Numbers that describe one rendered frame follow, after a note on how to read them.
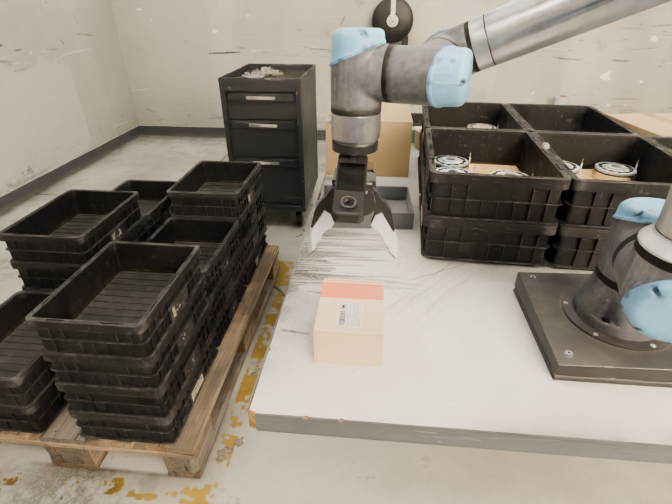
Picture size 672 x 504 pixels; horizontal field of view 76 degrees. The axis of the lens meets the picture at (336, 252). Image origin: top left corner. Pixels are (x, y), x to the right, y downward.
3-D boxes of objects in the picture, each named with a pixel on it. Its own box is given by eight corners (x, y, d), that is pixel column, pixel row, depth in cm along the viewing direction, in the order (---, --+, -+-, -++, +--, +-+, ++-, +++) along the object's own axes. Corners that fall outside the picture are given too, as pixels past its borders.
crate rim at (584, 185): (726, 199, 88) (731, 188, 87) (571, 191, 92) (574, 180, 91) (638, 143, 122) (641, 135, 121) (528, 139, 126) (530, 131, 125)
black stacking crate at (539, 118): (626, 175, 127) (640, 137, 122) (521, 170, 131) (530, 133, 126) (581, 138, 161) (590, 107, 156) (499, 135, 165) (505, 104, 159)
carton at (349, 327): (381, 367, 76) (383, 334, 72) (314, 362, 77) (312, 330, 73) (381, 311, 90) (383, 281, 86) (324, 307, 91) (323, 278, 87)
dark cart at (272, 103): (306, 230, 272) (300, 78, 227) (237, 227, 276) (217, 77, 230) (318, 193, 324) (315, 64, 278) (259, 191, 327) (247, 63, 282)
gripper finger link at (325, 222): (314, 241, 80) (343, 205, 76) (309, 257, 75) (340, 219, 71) (300, 231, 79) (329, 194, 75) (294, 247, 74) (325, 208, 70)
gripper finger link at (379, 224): (408, 236, 78) (380, 196, 74) (410, 252, 72) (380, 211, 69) (393, 244, 79) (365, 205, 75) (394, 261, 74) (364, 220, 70)
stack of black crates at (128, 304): (176, 448, 124) (140, 327, 101) (77, 440, 126) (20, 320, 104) (221, 351, 158) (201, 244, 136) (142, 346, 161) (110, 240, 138)
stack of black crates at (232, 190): (249, 288, 193) (237, 194, 170) (184, 284, 195) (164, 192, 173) (269, 244, 227) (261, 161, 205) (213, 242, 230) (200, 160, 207)
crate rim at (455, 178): (571, 191, 92) (574, 180, 91) (429, 183, 96) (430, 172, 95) (528, 139, 126) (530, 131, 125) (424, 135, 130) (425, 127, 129)
